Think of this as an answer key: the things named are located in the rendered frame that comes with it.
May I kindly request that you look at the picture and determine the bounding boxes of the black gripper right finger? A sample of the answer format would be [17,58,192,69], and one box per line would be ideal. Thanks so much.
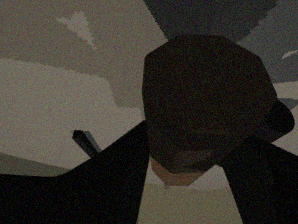
[221,135,298,224]

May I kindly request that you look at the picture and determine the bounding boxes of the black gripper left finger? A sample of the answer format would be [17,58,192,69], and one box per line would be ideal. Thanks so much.
[0,120,150,224]

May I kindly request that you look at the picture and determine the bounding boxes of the black l-shaped hook tool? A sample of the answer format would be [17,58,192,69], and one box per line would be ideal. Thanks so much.
[72,131,98,157]

